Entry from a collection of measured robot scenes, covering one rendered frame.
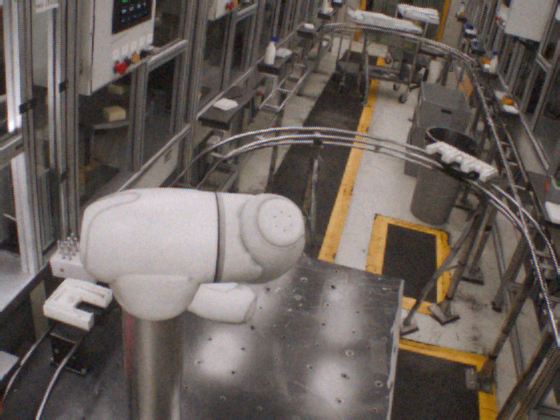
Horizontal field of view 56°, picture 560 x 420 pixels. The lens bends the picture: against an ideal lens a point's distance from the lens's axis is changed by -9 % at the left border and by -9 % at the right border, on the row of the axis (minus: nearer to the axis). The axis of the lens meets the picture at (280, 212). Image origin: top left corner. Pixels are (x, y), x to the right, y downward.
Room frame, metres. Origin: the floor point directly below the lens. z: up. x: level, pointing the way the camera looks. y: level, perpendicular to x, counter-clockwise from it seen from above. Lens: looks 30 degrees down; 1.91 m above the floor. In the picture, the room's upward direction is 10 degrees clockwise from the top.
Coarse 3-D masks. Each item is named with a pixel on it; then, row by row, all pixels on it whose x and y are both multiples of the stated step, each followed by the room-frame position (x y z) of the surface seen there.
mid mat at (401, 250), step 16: (384, 224) 3.37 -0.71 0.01; (400, 224) 3.41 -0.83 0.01; (384, 240) 3.16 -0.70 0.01; (400, 240) 3.20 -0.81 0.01; (416, 240) 3.23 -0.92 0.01; (432, 240) 3.27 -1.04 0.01; (448, 240) 3.32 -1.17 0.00; (368, 256) 2.96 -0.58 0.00; (384, 256) 2.97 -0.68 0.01; (400, 256) 3.00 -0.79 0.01; (416, 256) 3.04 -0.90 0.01; (432, 256) 3.07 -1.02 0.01; (384, 272) 2.80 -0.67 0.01; (400, 272) 2.83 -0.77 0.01; (416, 272) 2.85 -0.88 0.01; (432, 272) 2.88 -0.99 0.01; (448, 272) 2.92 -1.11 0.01; (416, 288) 2.69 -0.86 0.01; (432, 288) 2.71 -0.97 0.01; (432, 304) 2.55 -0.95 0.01
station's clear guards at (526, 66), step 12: (552, 24) 3.62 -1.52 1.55; (552, 36) 3.53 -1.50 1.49; (552, 48) 3.45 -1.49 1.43; (528, 60) 3.95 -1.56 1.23; (528, 72) 3.84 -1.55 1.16; (540, 72) 4.13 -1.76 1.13; (516, 84) 4.08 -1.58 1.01; (540, 84) 4.13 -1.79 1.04; (552, 84) 3.20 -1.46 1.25; (516, 96) 3.97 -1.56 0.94; (552, 96) 3.12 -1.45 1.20; (552, 108) 3.04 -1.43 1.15; (540, 120) 3.19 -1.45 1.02; (552, 120) 2.96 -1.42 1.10; (540, 132) 3.10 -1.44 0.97; (552, 132) 2.89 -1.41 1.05; (540, 144) 3.02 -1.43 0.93; (552, 144) 2.82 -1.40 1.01; (552, 156) 2.75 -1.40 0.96
